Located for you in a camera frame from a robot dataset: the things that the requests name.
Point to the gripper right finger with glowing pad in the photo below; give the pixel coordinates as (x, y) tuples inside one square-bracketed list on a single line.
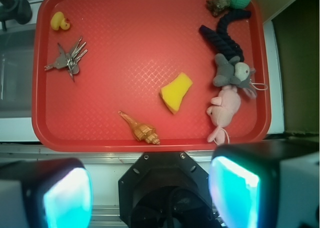
[(267, 184)]

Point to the grey plush bunny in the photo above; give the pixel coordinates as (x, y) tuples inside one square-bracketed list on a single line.
[(237, 73)]

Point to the dark blue rope toy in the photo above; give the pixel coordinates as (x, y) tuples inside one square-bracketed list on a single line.
[(220, 37)]

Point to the bunch of metal keys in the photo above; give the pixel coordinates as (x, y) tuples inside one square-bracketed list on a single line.
[(69, 60)]

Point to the black clamp knob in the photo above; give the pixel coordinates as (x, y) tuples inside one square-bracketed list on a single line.
[(18, 10)]

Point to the yellow rubber duck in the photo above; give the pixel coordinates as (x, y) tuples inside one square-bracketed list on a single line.
[(59, 21)]

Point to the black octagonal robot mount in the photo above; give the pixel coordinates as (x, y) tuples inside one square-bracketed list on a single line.
[(166, 190)]

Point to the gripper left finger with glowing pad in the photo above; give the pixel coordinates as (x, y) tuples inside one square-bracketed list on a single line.
[(55, 193)]

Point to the brown rock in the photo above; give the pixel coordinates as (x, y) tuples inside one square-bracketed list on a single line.
[(217, 7)]

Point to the yellow sponge piece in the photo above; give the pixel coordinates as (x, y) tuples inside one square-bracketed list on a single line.
[(173, 93)]

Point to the red plastic tray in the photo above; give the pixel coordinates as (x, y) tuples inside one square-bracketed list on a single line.
[(135, 47)]

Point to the orange spiral seashell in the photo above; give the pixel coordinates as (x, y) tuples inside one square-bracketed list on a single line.
[(141, 131)]

